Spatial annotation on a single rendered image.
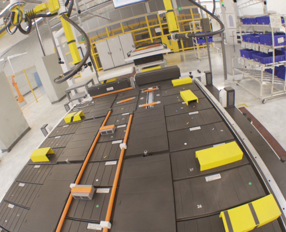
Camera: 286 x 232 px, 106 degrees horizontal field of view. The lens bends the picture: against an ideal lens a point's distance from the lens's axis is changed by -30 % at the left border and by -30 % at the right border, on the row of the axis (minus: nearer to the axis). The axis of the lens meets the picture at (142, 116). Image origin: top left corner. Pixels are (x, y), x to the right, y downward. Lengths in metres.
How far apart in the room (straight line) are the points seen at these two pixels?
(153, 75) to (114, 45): 8.80
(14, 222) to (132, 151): 0.64
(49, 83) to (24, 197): 6.39
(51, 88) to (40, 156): 6.16
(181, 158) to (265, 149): 0.46
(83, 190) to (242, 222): 0.50
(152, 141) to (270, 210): 0.53
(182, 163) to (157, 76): 1.02
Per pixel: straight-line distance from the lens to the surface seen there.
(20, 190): 0.92
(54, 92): 7.03
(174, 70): 1.45
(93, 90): 1.60
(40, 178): 0.86
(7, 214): 0.87
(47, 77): 6.97
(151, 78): 1.45
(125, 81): 1.48
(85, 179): 0.67
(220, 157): 0.55
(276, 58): 3.35
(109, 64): 10.40
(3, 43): 1.68
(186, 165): 0.57
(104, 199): 0.56
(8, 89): 5.39
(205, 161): 0.54
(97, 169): 0.68
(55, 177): 0.77
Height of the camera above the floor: 1.43
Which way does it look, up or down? 28 degrees down
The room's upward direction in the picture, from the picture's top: 16 degrees counter-clockwise
